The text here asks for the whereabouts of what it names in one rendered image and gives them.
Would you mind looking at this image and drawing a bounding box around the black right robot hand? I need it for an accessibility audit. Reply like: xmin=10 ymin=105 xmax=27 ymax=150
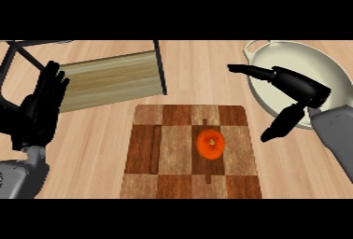
xmin=226 ymin=63 xmax=332 ymax=144

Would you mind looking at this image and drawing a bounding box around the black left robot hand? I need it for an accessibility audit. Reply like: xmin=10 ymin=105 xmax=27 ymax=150
xmin=10 ymin=60 xmax=72 ymax=152

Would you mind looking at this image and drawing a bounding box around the cream white pot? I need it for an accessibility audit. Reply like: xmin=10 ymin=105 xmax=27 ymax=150
xmin=241 ymin=40 xmax=353 ymax=131

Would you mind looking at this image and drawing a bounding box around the pale wooden shelf board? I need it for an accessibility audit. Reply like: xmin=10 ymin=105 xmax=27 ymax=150
xmin=58 ymin=50 xmax=167 ymax=114

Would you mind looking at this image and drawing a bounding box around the orange squash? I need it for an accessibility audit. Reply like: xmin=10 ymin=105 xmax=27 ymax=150
xmin=197 ymin=129 xmax=226 ymax=161

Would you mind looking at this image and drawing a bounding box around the checkered wooden cutting board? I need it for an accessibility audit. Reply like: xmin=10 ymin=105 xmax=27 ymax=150
xmin=118 ymin=105 xmax=263 ymax=200

